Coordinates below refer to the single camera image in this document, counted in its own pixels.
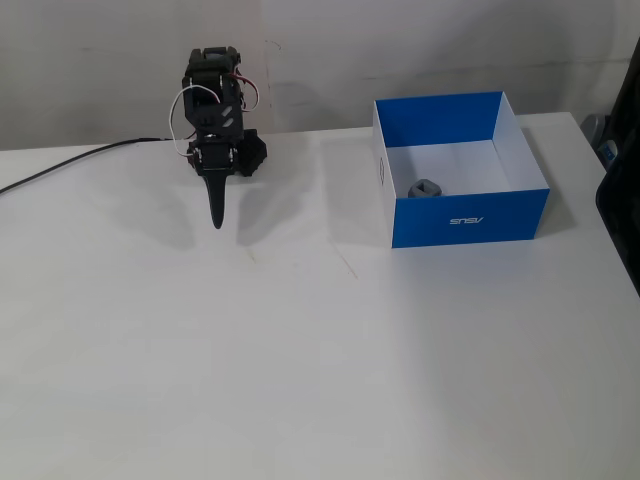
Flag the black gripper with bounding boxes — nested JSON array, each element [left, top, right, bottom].
[[188, 137, 240, 230]]

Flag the gray 3D-printed block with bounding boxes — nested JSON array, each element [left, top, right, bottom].
[[407, 178, 446, 198]]

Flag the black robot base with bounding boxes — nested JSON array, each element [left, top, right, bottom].
[[236, 128, 269, 179]]

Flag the blue and white cardboard box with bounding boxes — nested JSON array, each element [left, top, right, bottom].
[[372, 90, 551, 249]]

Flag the gray and blue plastic object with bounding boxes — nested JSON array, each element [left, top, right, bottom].
[[583, 113, 617, 162]]

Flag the black plastic case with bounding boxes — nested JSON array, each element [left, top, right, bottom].
[[594, 47, 640, 296]]

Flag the white servo wire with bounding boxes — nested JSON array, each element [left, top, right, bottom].
[[168, 85, 202, 154]]

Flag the red servo wires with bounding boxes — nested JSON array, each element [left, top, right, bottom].
[[225, 71, 262, 113]]

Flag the black power cable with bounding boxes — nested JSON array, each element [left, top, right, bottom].
[[0, 138, 174, 196]]

